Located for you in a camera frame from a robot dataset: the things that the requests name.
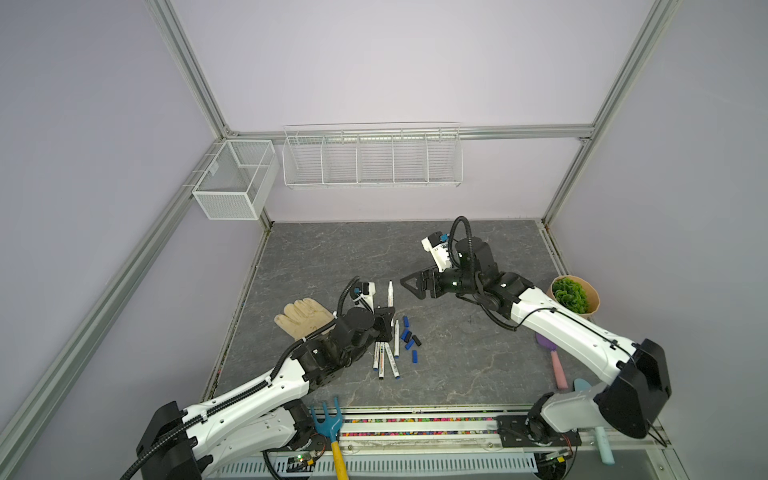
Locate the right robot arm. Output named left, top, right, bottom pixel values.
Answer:
left=400, top=216, right=672, bottom=445

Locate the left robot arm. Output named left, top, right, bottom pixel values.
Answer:
left=122, top=306, right=395, bottom=479

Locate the beige cloth glove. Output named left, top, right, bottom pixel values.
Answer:
left=274, top=298, right=334, bottom=340

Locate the potted green plant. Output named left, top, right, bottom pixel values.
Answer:
left=547, top=275, right=601, bottom=319

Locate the light blue garden trowel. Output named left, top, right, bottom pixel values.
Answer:
left=572, top=377, right=617, bottom=467

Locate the white mesh cube basket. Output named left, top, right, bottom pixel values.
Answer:
left=193, top=139, right=279, bottom=221

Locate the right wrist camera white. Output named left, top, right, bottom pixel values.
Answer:
left=421, top=231, right=452, bottom=272

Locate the blue garden rake yellow handle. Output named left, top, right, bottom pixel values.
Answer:
left=310, top=397, right=349, bottom=480

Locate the white wire wall shelf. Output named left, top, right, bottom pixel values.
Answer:
left=283, top=122, right=464, bottom=189

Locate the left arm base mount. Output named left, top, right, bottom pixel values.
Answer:
left=267, top=416, right=329, bottom=456

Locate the purple trowel pink handle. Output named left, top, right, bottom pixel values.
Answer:
left=536, top=333, right=569, bottom=390

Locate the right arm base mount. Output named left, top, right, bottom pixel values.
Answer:
left=496, top=414, right=582, bottom=448

